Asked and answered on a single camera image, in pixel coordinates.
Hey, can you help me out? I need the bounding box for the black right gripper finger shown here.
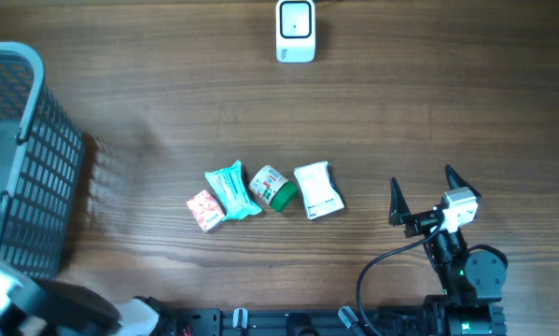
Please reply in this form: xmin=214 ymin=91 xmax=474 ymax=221
xmin=444 ymin=164 xmax=482 ymax=199
xmin=388 ymin=177 xmax=411 ymax=226

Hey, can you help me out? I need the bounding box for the teal tissue pack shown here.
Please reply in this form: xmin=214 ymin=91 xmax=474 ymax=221
xmin=204 ymin=161 xmax=262 ymax=221

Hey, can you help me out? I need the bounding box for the green lid jar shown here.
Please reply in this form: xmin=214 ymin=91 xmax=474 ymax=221
xmin=248 ymin=165 xmax=299 ymax=213

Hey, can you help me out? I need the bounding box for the red white small box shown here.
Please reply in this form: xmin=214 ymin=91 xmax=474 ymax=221
xmin=186 ymin=190 xmax=225 ymax=232

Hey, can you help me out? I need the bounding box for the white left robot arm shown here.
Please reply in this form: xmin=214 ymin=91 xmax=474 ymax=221
xmin=0 ymin=257 xmax=160 ymax=335

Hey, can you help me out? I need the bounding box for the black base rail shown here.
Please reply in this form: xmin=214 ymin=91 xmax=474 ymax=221
xmin=172 ymin=303 xmax=508 ymax=336

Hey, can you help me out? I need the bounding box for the white paper packet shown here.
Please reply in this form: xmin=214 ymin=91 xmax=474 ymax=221
xmin=294 ymin=161 xmax=344 ymax=220

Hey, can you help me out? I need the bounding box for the grey plastic shopping basket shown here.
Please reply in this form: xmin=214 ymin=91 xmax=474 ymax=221
xmin=0 ymin=42 xmax=85 ymax=278

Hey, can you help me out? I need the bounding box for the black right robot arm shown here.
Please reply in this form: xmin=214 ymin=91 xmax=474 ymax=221
xmin=388 ymin=165 xmax=509 ymax=335

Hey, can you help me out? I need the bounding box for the black camera cable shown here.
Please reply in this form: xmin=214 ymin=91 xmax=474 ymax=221
xmin=356 ymin=218 xmax=446 ymax=336

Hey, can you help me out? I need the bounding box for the white barcode scanner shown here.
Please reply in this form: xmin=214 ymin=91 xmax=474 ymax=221
xmin=275 ymin=0 xmax=316 ymax=63

